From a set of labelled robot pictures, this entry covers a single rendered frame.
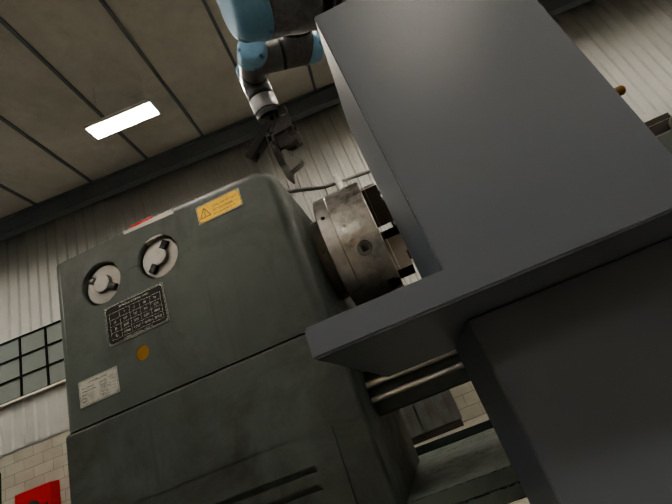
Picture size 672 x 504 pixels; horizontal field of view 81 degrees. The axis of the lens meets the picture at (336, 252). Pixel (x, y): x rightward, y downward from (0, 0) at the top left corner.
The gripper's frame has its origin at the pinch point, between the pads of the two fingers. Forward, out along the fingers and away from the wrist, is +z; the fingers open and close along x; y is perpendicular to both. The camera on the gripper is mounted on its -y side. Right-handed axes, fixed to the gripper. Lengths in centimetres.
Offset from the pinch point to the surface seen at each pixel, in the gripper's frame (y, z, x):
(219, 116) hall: -196, -407, 740
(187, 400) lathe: -30, 40, -36
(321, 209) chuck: 6.1, 13.6, -13.9
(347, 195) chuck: 13.1, 13.1, -13.3
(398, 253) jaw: 18.6, 30.7, -10.3
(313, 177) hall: -60, -194, 766
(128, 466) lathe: -45, 46, -38
